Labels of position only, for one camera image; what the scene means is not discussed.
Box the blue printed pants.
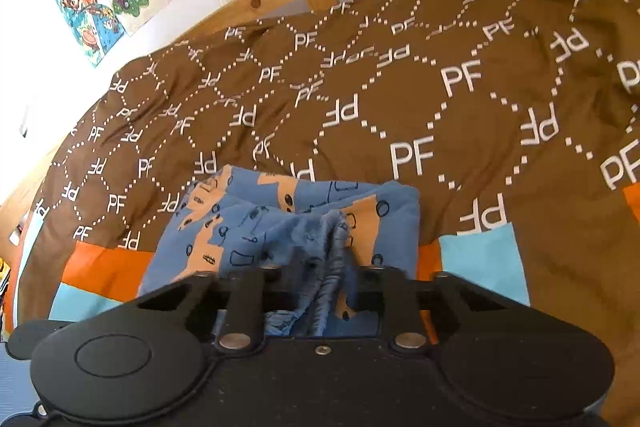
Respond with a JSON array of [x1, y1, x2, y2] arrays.
[[137, 164, 422, 341]]

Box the brown printed blanket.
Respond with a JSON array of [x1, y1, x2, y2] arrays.
[[10, 0, 640, 408]]

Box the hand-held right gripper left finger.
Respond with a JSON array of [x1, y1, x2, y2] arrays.
[[134, 266, 282, 354]]

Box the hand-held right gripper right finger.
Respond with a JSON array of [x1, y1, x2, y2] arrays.
[[349, 266, 507, 355]]

